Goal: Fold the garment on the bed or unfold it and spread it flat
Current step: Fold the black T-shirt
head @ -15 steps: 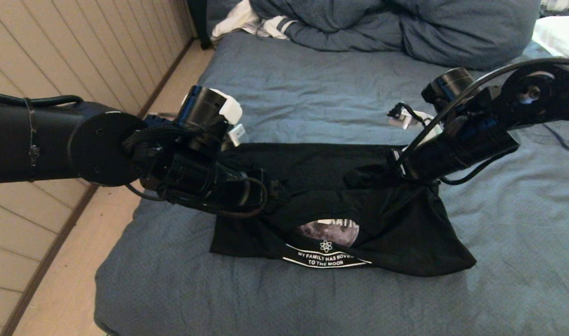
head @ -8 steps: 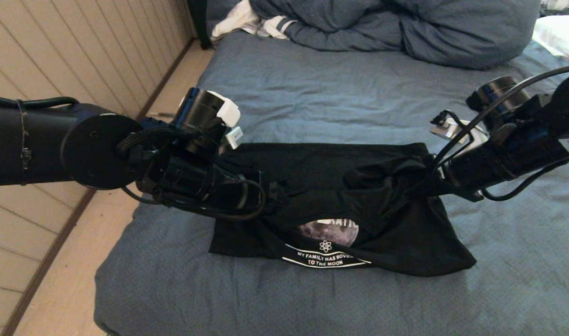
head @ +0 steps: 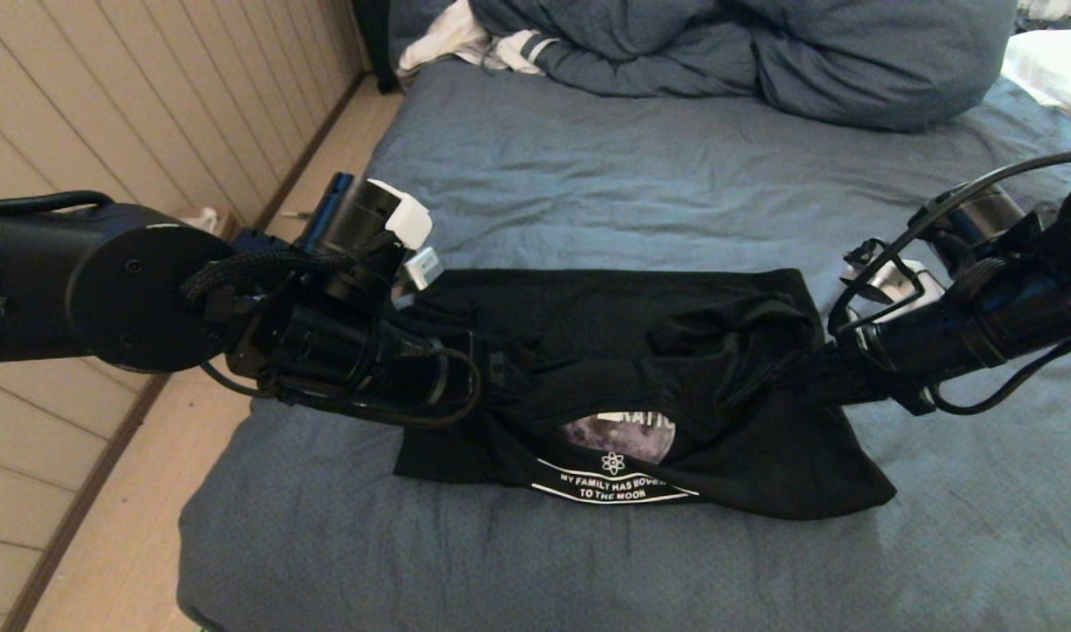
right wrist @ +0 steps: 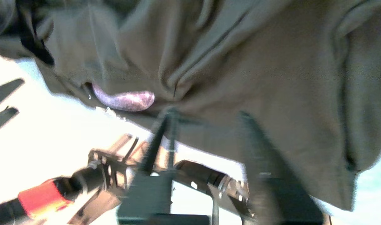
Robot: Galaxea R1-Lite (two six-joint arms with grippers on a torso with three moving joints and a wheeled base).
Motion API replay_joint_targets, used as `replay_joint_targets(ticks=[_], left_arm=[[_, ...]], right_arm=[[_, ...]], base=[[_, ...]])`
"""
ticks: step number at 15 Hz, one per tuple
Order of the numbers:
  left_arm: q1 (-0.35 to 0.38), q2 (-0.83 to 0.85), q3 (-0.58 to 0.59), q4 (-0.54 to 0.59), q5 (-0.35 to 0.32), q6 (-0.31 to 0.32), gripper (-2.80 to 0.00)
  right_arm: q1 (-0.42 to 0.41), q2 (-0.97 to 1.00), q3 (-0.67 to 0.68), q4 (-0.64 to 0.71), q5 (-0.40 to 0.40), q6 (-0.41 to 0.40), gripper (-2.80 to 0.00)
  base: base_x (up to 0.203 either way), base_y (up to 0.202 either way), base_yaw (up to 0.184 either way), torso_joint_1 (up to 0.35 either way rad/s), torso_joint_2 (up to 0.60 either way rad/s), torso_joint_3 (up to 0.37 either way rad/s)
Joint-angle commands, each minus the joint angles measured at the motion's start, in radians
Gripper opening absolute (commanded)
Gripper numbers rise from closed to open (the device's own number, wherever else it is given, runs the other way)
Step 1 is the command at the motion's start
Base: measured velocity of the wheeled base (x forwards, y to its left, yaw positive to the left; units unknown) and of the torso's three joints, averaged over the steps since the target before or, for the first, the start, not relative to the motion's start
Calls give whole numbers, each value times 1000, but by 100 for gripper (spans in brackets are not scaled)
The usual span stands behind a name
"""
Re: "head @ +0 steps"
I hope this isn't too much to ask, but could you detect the black moon print t-shirt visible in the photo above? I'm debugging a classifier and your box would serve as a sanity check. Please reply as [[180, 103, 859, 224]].
[[393, 268, 897, 521]]

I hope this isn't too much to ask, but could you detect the brown trash bin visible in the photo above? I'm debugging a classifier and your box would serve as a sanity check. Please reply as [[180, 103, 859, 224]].
[[183, 208, 242, 242]]

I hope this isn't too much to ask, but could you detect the blue crumpled duvet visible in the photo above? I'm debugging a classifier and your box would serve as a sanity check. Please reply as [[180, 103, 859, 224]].
[[391, 0, 1019, 133]]

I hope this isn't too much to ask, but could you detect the white pillow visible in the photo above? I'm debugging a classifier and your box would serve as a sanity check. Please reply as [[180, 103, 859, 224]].
[[1001, 26, 1071, 135]]

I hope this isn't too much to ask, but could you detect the white striped garment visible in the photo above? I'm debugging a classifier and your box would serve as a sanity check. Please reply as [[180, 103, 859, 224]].
[[398, 0, 559, 76]]

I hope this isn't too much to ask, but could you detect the dark bedside furniture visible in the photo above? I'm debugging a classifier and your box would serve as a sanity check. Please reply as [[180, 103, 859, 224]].
[[353, 0, 405, 94]]

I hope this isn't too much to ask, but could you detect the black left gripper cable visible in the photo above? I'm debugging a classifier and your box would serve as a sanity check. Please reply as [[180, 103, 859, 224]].
[[200, 347, 484, 430]]

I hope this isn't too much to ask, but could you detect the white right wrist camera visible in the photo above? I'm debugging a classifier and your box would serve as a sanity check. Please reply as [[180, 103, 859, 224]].
[[843, 239, 949, 330]]

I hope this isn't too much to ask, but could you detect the white left wrist camera on bracket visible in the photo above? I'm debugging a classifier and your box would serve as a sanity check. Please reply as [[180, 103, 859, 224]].
[[393, 248, 446, 310]]

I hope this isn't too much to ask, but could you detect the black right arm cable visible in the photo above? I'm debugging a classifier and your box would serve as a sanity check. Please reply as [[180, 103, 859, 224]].
[[827, 149, 1071, 417]]

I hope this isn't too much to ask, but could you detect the braided black left arm cable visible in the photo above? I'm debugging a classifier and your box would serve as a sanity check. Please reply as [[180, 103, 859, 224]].
[[180, 230, 405, 319]]

